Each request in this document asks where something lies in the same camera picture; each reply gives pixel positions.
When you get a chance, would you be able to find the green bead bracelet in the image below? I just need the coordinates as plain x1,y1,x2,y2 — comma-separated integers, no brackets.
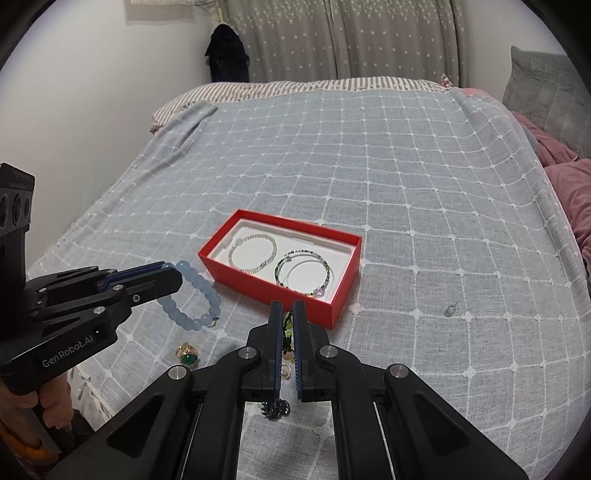
279,309,297,381

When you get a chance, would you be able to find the black flower ring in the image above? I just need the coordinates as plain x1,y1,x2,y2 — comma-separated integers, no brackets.
259,398,293,421

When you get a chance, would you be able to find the blue bead bracelet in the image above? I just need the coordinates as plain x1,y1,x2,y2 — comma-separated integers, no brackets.
156,259,223,333

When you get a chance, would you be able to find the teal seed bead bracelet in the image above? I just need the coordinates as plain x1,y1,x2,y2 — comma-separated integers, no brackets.
272,248,335,298

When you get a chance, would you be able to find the clear crystal bead bracelet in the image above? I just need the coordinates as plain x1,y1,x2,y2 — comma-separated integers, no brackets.
227,233,279,275

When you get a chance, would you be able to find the person's left hand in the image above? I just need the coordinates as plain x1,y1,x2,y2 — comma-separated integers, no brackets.
1,374,74,467

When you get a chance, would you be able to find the red cardboard box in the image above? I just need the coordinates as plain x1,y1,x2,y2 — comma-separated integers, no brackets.
198,209,363,329

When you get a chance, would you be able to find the white box insert tray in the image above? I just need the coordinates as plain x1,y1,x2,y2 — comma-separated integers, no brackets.
205,218,355,304

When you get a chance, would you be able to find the black hanging garment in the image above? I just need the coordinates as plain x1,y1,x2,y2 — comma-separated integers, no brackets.
204,23,249,83

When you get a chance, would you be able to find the grey dotted curtain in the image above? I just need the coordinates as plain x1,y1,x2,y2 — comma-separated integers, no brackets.
219,0,469,86

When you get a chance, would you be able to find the mauve pink duvet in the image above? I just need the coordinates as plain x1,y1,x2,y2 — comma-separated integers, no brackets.
461,87,591,278

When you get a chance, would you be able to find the grey quilted pillow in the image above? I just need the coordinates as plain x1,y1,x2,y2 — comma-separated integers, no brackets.
502,46,591,158

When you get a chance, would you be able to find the gold ring dark stone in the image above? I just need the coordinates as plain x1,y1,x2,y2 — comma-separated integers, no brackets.
175,342,199,370

